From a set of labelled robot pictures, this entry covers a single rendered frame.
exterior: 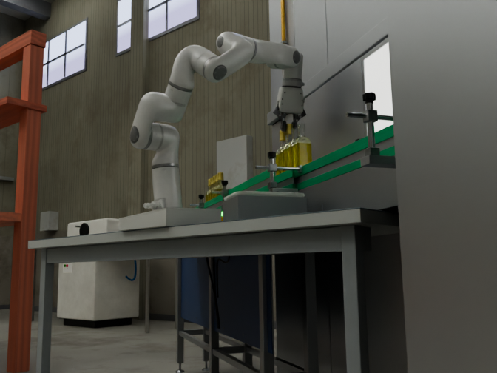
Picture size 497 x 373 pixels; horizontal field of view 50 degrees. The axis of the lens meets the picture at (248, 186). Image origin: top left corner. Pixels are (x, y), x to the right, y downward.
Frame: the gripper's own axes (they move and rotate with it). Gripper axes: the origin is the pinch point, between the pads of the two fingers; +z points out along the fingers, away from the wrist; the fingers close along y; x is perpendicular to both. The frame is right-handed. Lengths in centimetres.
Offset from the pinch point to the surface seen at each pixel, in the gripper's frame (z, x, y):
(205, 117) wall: -16, -468, -67
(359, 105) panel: -8.0, 32.2, -12.6
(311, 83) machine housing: -18.7, -10.2, -12.7
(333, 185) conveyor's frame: 18, 53, 5
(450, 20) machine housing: -16, 122, 20
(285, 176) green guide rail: 18.4, 16.3, 6.0
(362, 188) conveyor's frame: 17, 70, 5
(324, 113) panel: -5.8, 5.6, -12.2
